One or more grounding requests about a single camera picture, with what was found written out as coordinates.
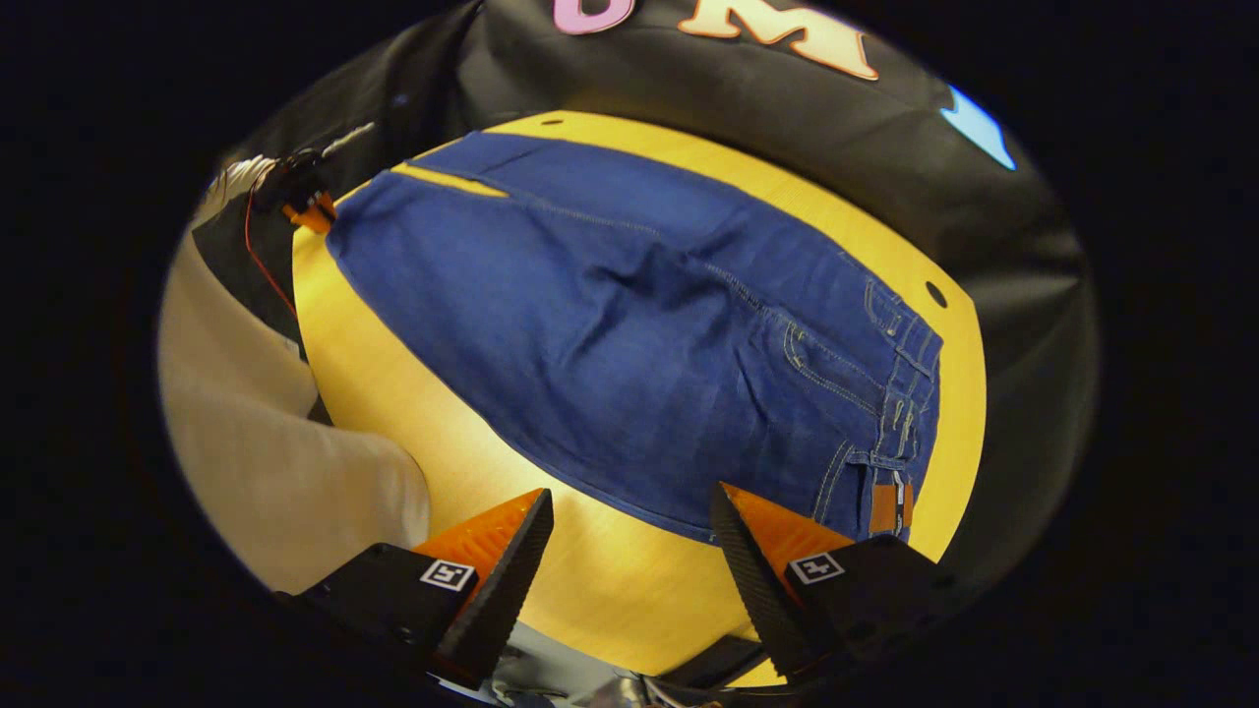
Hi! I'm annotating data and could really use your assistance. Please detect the thin red cable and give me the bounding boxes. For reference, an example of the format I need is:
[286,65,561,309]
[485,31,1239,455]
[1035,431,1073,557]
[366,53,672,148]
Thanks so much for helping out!
[243,185,299,320]

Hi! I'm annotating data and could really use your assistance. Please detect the black backdrop cloth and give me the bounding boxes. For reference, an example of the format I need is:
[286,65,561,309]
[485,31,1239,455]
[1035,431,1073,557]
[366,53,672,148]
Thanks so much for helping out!
[192,0,1101,616]

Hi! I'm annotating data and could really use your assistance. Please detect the person's cream clothing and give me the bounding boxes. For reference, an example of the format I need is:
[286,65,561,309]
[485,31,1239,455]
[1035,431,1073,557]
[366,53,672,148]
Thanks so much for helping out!
[157,228,433,595]

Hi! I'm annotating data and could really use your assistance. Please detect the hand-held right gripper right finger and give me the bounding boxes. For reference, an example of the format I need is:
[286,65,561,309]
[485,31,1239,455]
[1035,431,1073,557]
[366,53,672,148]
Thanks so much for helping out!
[710,482,960,687]

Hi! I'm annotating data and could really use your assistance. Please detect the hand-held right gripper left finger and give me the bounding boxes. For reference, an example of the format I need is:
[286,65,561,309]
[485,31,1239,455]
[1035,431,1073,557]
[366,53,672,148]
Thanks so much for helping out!
[290,488,555,691]

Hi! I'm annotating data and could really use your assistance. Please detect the blue denim jeans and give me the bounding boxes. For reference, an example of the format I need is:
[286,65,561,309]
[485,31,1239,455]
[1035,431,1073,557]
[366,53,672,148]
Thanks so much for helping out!
[325,131,945,545]

